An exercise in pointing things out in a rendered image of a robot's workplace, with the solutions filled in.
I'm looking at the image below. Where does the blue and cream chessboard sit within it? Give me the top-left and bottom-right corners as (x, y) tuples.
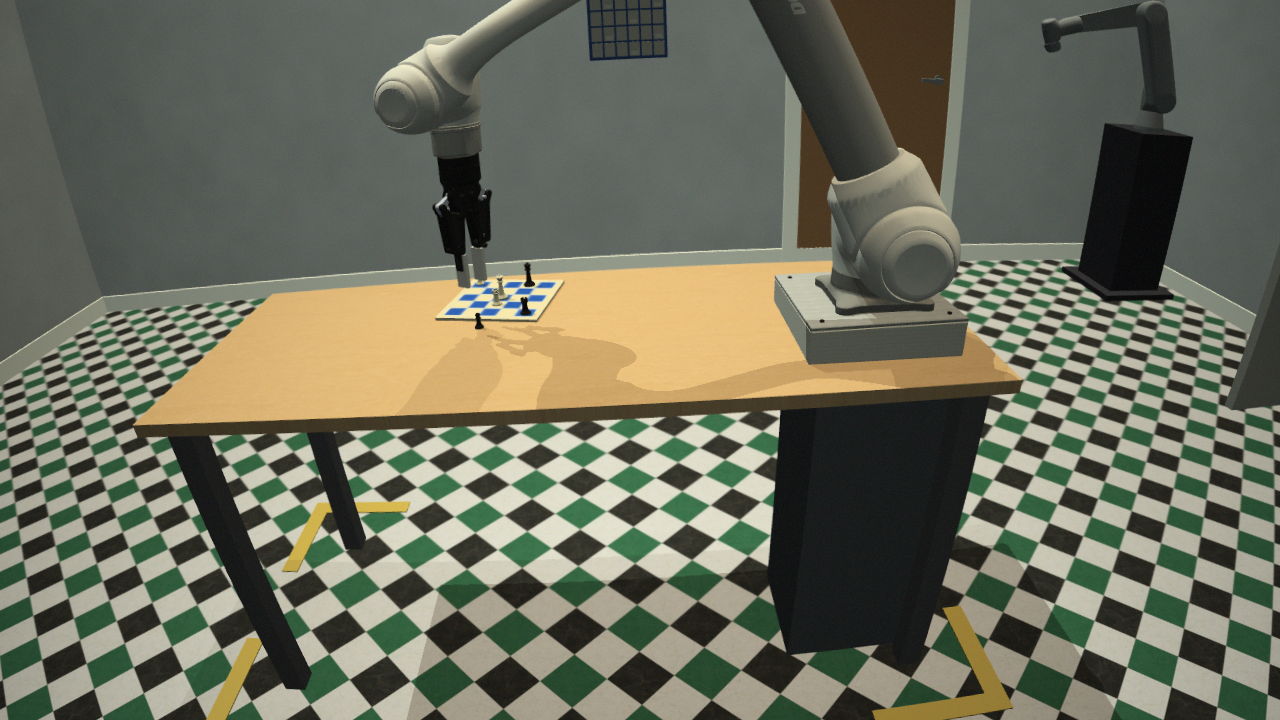
(435, 281), (564, 322)

